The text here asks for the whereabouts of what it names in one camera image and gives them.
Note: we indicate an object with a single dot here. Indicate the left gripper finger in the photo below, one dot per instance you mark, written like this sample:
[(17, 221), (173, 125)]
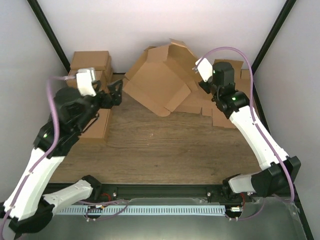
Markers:
[(117, 97), (115, 87)]

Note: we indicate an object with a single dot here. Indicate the light blue slotted cable duct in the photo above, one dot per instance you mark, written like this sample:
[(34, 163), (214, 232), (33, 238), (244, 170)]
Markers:
[(150, 210)]

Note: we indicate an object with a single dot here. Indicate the black corner post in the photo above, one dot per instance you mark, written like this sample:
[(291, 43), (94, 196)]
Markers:
[(277, 25), (43, 21)]

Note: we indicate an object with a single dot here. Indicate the large front folded cardboard box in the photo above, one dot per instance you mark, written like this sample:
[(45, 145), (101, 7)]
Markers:
[(98, 132)]

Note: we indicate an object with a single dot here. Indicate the right black corner post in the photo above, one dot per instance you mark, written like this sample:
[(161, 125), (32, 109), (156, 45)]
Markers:
[(277, 25)]

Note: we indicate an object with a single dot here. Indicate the black aluminium frame rail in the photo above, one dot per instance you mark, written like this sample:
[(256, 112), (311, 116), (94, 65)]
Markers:
[(211, 192)]

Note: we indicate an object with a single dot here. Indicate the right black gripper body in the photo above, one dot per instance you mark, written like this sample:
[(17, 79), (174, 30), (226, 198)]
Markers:
[(202, 85)]

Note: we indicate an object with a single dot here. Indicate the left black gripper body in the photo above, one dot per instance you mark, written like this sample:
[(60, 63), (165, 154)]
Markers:
[(106, 103)]

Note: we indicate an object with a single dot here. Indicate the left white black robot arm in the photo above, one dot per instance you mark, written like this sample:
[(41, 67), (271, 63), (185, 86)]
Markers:
[(71, 114)]

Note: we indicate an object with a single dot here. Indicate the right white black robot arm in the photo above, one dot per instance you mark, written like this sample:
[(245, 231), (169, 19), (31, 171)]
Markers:
[(278, 169)]

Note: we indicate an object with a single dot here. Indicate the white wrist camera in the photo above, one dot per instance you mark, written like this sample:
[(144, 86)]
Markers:
[(85, 77), (204, 68)]

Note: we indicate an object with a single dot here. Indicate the stack of flat cardboard blanks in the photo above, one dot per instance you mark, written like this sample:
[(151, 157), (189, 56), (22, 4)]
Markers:
[(233, 92)]

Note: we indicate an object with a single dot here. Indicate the left black corner post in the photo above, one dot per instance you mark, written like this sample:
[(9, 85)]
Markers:
[(43, 21)]

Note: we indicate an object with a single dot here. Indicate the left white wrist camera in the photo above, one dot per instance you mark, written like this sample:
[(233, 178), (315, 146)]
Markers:
[(85, 77)]

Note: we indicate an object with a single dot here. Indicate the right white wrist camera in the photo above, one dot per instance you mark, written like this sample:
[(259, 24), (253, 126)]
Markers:
[(204, 68)]

